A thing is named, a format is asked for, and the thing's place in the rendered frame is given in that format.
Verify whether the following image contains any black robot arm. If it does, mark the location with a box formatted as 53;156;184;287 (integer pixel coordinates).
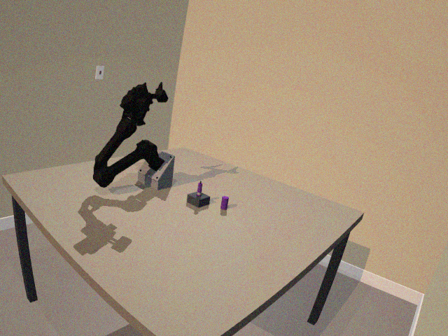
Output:
93;84;164;188

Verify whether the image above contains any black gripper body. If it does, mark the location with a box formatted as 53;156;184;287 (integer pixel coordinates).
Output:
139;90;168;111

